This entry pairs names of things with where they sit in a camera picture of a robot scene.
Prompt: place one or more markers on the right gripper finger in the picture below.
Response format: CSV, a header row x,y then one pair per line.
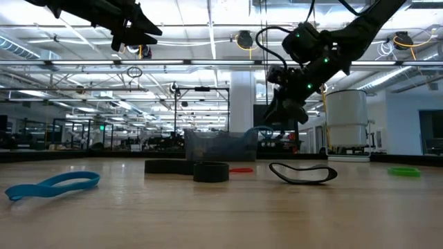
x,y
281,122
271,115

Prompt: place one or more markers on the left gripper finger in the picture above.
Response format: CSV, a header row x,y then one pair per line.
x,y
138,38
143,22

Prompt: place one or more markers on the red rubber band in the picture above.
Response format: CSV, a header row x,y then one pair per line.
x,y
242,170

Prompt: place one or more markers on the short black rubber band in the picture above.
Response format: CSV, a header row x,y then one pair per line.
x,y
304,182

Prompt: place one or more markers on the long black rubber band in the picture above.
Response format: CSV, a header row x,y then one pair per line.
x,y
211,173

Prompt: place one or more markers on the green rubber band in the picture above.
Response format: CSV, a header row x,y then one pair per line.
x,y
403,174

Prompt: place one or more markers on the small blue rubber band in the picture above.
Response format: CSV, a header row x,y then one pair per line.
x,y
15,193

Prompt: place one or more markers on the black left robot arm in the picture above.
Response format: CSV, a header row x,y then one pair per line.
x,y
76,8

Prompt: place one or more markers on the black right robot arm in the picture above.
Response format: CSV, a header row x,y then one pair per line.
x,y
363,27

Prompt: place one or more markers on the grey plastic bin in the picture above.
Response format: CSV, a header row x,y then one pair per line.
x,y
221,147

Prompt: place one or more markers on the white pillar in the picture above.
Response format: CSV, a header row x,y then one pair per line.
x,y
242,103

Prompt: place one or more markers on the white cylindrical container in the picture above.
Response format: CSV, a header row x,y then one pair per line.
x,y
346,117

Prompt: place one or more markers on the long ceiling light bar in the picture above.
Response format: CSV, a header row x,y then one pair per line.
x,y
207,62

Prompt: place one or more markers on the dark window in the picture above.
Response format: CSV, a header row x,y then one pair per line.
x,y
431,133

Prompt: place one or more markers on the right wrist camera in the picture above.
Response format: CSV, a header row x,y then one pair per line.
x,y
277,74

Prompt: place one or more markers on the black metal frame rig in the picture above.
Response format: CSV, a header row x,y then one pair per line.
x,y
202,89

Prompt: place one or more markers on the black aluminium table frame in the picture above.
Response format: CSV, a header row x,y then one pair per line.
x,y
52,155

